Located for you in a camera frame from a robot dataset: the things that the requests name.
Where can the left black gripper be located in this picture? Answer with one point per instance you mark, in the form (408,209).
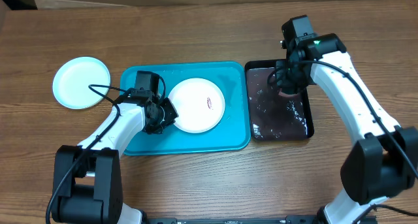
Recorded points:
(171,114)

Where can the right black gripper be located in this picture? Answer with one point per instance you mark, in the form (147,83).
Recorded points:
(284,79)

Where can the green scrubbing sponge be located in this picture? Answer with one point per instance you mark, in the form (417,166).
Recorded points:
(281,93)

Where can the pink white plate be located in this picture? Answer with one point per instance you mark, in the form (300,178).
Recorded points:
(199,103)

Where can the light blue plate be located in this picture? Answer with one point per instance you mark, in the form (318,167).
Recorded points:
(71,82)

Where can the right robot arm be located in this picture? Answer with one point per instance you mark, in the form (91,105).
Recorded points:
(383,160)

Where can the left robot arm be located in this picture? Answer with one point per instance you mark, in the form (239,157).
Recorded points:
(87,185)

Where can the black rectangular tray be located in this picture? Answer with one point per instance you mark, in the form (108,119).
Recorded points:
(275,116)

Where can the teal plastic tray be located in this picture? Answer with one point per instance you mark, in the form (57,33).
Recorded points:
(231,133)

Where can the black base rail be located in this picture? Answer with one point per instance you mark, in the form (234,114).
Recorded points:
(293,219)

